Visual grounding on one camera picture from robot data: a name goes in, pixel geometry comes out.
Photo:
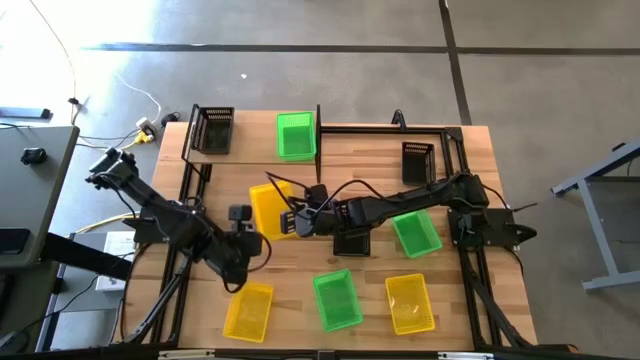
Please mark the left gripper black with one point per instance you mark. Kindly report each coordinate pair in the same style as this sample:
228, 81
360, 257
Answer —
244, 247

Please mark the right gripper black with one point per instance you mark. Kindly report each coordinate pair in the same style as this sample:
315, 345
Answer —
322, 220

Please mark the yellow slotted plastic basket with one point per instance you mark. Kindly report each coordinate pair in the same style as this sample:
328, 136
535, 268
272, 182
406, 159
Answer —
248, 315
409, 305
267, 210

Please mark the black slotted plastic basket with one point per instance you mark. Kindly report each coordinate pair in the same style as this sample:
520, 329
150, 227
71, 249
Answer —
215, 132
352, 245
418, 162

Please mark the green slotted plastic basket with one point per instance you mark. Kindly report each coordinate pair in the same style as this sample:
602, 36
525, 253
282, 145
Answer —
337, 301
417, 235
296, 140

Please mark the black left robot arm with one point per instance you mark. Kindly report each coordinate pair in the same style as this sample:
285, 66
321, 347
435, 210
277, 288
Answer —
150, 200

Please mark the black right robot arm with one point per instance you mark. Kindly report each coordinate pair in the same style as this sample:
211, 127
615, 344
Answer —
410, 197

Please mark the white box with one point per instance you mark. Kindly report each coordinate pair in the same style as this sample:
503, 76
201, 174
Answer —
120, 245

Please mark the black power plug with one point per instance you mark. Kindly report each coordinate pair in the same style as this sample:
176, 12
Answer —
170, 119

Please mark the white power strip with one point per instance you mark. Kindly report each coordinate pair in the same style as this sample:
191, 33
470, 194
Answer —
146, 125

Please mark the black desk leg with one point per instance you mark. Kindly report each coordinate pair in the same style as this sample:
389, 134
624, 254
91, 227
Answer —
85, 257

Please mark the grey desk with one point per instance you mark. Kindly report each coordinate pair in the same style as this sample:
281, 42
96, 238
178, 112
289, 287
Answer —
35, 200

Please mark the black computer mouse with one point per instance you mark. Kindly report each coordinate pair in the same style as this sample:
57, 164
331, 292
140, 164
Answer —
33, 156

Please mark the black flat phone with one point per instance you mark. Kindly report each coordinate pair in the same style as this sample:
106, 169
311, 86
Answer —
12, 241

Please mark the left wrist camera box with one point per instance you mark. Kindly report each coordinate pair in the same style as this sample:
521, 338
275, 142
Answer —
240, 212

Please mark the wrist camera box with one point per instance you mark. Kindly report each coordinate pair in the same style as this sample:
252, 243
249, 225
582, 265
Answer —
318, 193
240, 212

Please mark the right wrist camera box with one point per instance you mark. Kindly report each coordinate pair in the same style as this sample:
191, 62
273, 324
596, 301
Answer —
318, 193

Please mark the wooden shelf with black frame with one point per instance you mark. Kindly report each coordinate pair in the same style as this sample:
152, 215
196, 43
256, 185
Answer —
255, 140

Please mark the silver metal bracket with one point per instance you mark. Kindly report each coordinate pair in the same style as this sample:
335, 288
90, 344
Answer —
465, 355
185, 354

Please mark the black aluminium rig frame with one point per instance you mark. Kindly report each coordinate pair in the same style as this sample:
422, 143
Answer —
380, 130

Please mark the grey metal table frame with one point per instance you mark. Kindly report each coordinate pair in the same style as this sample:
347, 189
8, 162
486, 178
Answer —
597, 225

